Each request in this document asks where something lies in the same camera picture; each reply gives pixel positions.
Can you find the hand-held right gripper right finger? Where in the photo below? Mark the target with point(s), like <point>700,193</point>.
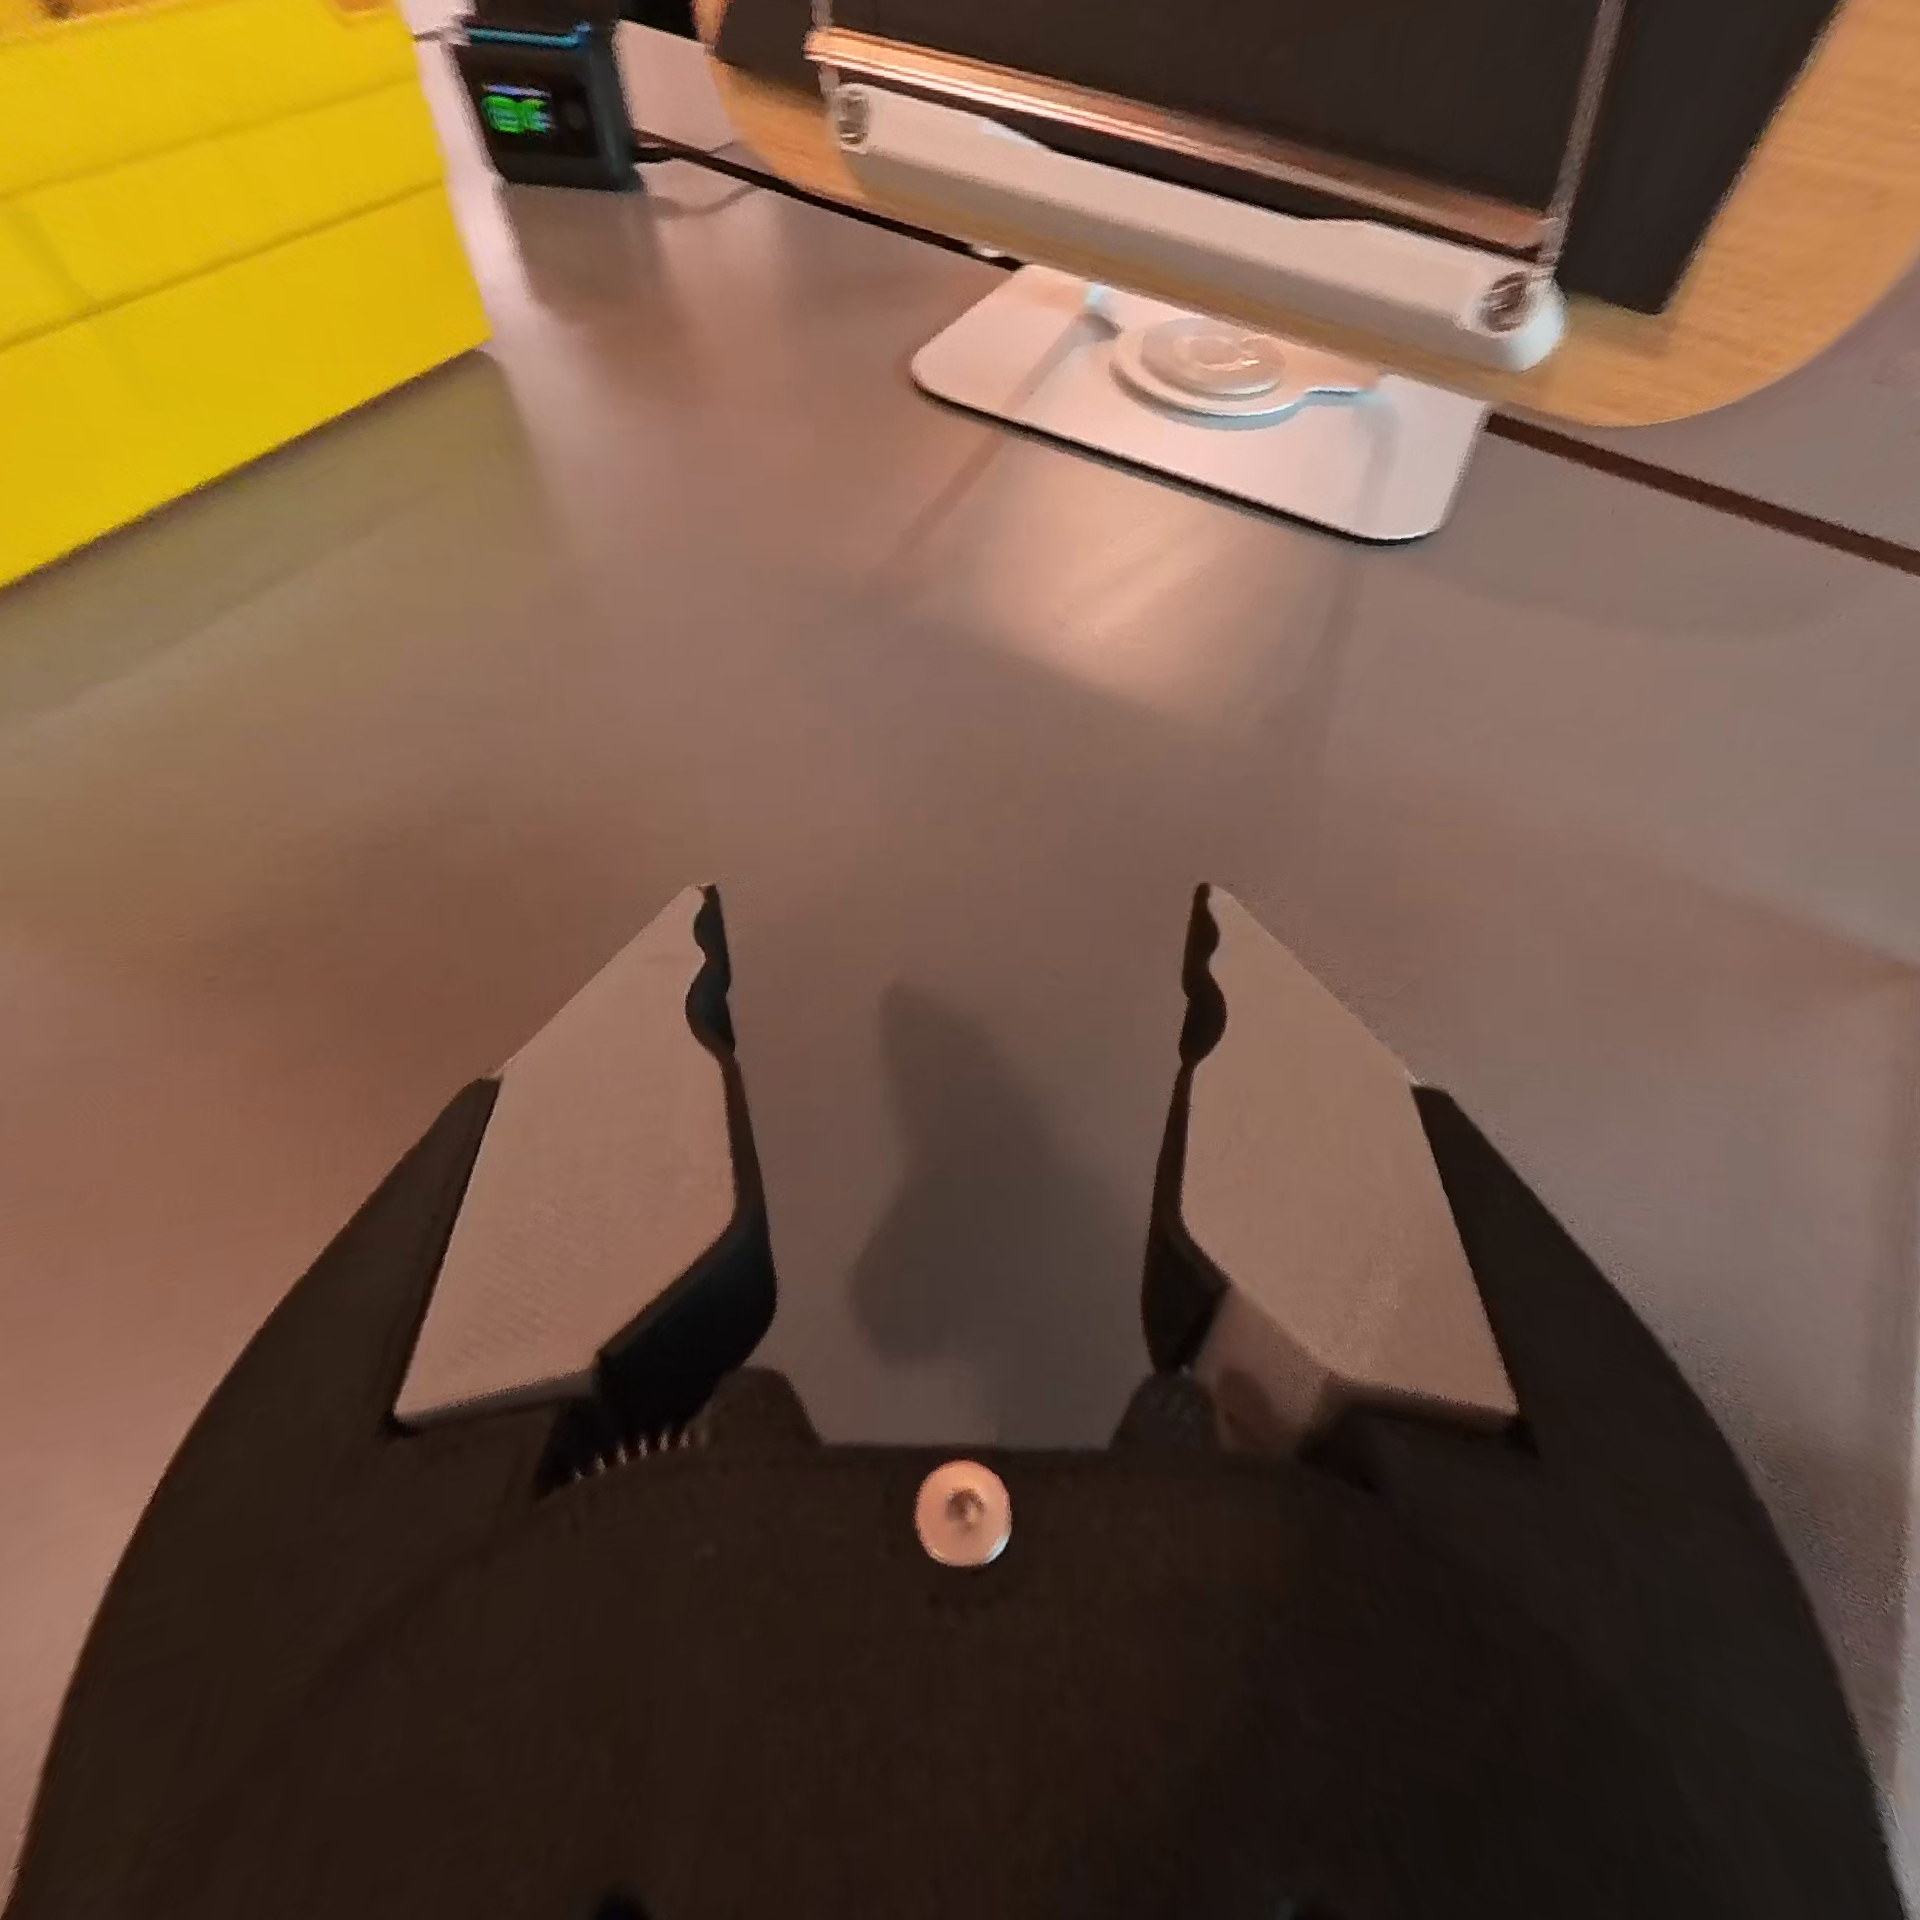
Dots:
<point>1320,1200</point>

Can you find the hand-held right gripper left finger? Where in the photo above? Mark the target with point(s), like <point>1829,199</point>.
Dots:
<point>587,1200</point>

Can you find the monitor on silver stand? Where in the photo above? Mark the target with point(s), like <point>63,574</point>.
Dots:
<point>1695,360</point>

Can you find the yellow plastic bin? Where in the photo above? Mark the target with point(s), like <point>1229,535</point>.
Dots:
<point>195,224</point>

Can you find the black device with green display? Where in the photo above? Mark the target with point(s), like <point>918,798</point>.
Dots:
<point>569,107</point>

